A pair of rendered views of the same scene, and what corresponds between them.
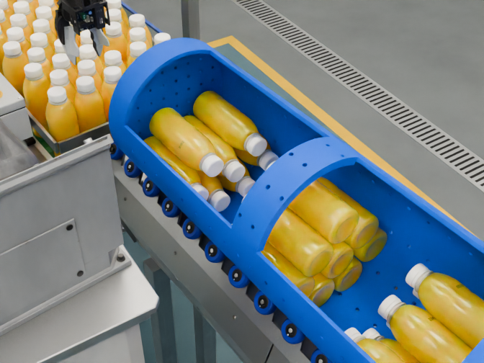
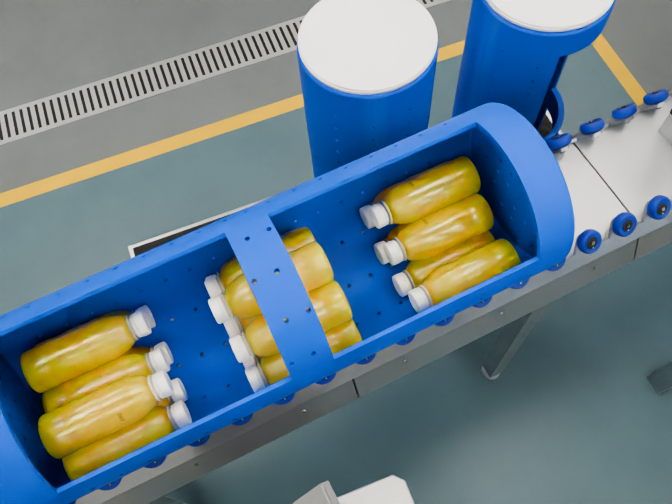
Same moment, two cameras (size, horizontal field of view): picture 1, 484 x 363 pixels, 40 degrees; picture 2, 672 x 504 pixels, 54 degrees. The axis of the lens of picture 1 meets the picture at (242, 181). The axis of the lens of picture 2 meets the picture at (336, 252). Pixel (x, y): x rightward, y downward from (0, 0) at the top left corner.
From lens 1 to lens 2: 0.65 m
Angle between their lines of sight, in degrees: 45
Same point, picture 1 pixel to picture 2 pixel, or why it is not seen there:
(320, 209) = (305, 276)
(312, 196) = not seen: hidden behind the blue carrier
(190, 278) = (232, 452)
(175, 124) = (83, 418)
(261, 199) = (295, 333)
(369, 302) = (345, 271)
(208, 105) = (52, 368)
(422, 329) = (435, 233)
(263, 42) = not seen: outside the picture
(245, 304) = (306, 394)
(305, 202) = not seen: hidden behind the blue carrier
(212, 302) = (272, 433)
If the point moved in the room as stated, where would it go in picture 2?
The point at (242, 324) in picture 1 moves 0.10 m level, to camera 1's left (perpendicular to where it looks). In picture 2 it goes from (314, 404) to (301, 463)
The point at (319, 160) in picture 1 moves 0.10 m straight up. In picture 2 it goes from (274, 253) to (263, 218)
